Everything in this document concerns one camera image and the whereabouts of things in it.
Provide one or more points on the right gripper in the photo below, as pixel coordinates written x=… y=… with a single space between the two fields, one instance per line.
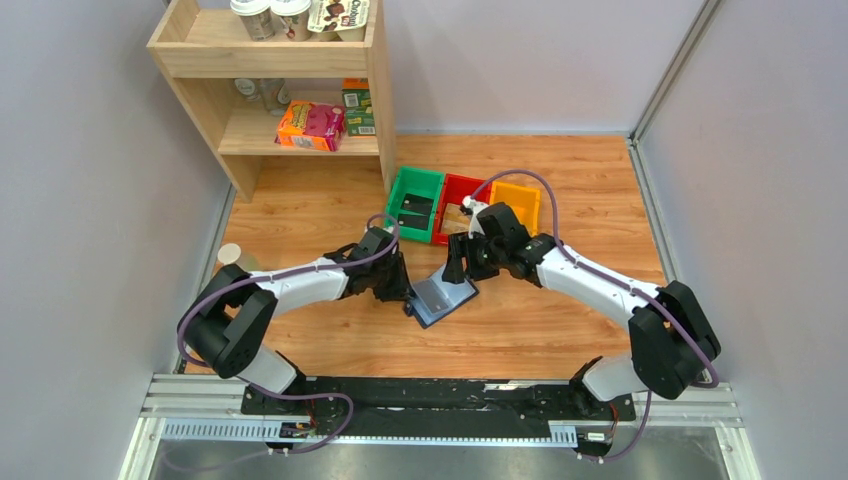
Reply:
x=460 y=246

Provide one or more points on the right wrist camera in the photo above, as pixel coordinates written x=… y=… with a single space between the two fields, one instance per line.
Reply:
x=473 y=209

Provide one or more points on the black card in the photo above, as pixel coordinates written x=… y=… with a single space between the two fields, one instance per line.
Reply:
x=417 y=204
x=414 y=221

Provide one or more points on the red plastic bin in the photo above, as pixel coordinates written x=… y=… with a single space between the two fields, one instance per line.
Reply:
x=455 y=188

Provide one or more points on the yellow plastic bin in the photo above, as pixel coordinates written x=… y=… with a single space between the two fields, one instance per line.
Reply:
x=524 y=201

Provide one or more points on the black card in bin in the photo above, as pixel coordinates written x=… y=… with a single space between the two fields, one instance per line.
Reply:
x=417 y=204

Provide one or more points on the green juice carton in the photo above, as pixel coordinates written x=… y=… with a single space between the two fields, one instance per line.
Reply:
x=359 y=114

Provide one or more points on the green liquid bottle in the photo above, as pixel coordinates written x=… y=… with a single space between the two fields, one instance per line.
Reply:
x=234 y=254

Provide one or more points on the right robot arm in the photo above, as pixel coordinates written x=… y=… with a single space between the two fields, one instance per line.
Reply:
x=672 y=344

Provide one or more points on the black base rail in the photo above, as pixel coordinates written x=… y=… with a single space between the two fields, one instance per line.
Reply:
x=436 y=407

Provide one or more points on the white lidded cup left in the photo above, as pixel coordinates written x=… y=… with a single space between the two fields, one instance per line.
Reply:
x=256 y=18

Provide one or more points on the clear bottle on shelf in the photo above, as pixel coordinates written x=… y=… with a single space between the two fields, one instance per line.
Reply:
x=272 y=93

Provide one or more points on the orange pink snack box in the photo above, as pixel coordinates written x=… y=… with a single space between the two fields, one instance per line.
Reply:
x=312 y=125

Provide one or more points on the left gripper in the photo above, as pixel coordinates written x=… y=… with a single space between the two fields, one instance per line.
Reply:
x=402 y=289

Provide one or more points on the white lidded cup right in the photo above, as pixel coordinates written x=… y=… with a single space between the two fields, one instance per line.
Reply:
x=294 y=15

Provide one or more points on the gold card in bin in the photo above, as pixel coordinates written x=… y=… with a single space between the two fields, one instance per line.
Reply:
x=454 y=220

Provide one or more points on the white lidded cup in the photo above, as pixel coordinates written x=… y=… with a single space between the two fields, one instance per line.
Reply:
x=294 y=15
x=256 y=18

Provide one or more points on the chocolate pudding cup pack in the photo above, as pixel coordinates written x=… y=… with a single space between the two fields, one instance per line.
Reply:
x=345 y=19

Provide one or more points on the wooden shelf unit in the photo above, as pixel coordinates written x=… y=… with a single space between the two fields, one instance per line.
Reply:
x=201 y=51

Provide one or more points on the navy blue card holder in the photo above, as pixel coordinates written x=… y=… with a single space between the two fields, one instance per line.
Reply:
x=432 y=298

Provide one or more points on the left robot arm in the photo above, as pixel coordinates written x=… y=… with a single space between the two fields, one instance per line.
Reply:
x=225 y=326

